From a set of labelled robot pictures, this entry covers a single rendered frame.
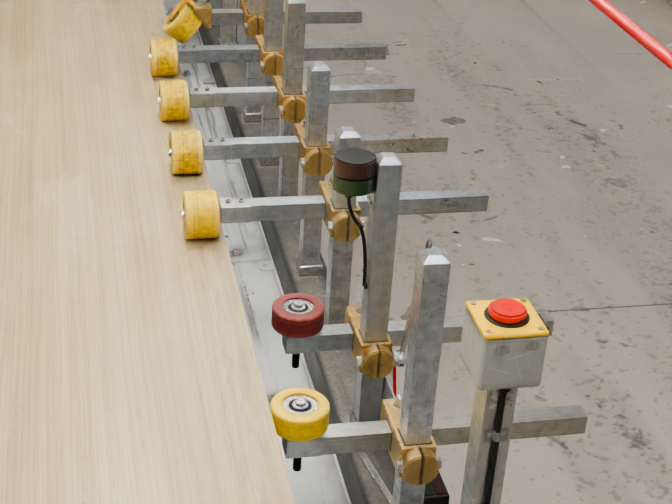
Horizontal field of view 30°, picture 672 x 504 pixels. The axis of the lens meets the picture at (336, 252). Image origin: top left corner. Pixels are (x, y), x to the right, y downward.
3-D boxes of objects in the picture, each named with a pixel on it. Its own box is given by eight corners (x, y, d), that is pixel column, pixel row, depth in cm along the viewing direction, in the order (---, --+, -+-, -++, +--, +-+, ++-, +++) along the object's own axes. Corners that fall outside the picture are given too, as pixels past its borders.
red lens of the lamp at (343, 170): (370, 161, 180) (371, 147, 179) (379, 179, 175) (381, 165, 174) (329, 162, 179) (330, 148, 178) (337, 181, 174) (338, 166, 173)
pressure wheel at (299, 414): (287, 444, 179) (291, 377, 173) (336, 464, 175) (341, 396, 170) (256, 473, 173) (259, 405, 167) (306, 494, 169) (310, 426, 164)
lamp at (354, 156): (362, 277, 189) (372, 147, 179) (370, 296, 185) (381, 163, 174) (324, 279, 188) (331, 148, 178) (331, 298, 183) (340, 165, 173)
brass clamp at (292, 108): (298, 97, 261) (299, 74, 259) (310, 123, 250) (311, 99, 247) (269, 98, 260) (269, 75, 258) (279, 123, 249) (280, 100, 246)
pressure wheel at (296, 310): (315, 350, 200) (319, 288, 195) (325, 378, 194) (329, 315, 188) (266, 353, 199) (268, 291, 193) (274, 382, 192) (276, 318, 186)
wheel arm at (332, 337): (544, 330, 205) (548, 307, 203) (551, 341, 202) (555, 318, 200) (281, 347, 196) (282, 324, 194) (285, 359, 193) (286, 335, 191)
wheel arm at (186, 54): (382, 55, 284) (383, 39, 282) (386, 60, 281) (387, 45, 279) (160, 58, 274) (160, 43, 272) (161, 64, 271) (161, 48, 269)
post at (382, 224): (373, 422, 202) (397, 149, 179) (378, 435, 199) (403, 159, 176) (352, 423, 201) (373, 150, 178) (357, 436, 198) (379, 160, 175)
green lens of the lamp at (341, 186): (369, 177, 181) (370, 163, 180) (378, 195, 176) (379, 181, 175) (328, 178, 180) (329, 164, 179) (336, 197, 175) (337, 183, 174)
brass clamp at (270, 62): (279, 55, 283) (279, 34, 280) (289, 77, 271) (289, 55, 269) (251, 56, 281) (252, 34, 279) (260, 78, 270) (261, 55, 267)
